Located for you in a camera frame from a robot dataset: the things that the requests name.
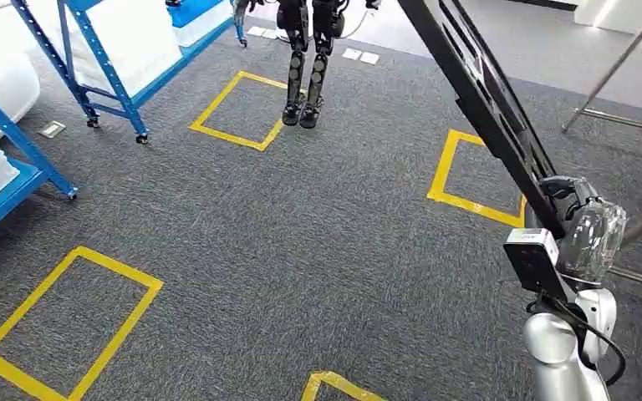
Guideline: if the long black plastic tray part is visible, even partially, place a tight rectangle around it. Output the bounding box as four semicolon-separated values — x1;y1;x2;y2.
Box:
396;0;568;241

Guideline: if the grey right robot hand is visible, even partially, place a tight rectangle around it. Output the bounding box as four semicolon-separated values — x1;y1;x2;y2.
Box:
539;175;629;287

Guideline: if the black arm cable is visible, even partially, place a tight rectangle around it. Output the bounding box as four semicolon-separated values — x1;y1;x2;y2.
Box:
526;293;627;388

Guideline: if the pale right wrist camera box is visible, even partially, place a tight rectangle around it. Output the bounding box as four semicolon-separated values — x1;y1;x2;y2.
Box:
502;227;570;303

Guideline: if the white partition panel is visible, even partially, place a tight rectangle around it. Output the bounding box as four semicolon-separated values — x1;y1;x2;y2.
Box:
573;0;642;35

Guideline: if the large white plastic crate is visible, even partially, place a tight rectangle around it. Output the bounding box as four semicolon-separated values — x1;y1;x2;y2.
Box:
24;0;184;99

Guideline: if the yellow tape floor square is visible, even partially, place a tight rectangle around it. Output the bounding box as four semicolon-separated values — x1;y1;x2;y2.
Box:
0;246;165;401
188;70;289;153
426;128;528;230
301;370;389;401

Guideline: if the blue metal shelf rack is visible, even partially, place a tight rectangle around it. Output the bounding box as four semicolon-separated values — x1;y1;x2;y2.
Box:
0;74;79;251

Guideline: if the steel floor socket plate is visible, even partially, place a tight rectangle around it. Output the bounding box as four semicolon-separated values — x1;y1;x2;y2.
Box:
38;119;68;140

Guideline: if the black humanoid robot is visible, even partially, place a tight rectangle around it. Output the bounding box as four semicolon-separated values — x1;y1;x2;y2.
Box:
273;0;350;130

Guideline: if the blue shelf rack with casters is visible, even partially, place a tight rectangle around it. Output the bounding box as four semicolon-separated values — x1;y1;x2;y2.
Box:
10;0;251;145

